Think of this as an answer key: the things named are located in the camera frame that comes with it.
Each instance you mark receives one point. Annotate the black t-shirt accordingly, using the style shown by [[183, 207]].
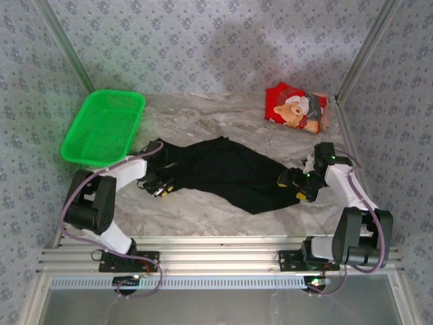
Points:
[[220, 169]]

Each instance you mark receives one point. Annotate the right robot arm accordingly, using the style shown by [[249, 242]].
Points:
[[341, 183]]

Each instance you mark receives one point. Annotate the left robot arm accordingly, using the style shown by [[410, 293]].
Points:
[[132, 169]]

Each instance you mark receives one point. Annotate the green plastic basket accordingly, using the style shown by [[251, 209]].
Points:
[[101, 125]]

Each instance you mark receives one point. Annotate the right controller board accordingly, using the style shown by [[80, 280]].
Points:
[[316, 283]]

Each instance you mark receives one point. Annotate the controller board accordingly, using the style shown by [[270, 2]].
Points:
[[126, 281], [316, 283]]

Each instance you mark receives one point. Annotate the left controller board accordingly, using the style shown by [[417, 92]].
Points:
[[126, 281]]

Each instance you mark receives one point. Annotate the grey metal panel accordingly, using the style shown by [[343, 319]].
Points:
[[220, 308]]

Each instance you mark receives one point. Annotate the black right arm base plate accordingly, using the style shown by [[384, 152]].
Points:
[[291, 262]]

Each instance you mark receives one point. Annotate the aluminium mounting rail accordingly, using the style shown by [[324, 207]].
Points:
[[220, 252]]

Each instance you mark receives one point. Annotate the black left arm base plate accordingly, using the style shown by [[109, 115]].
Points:
[[111, 265]]

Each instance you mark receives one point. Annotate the aluminium corner post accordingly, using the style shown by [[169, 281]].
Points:
[[368, 47], [67, 47]]

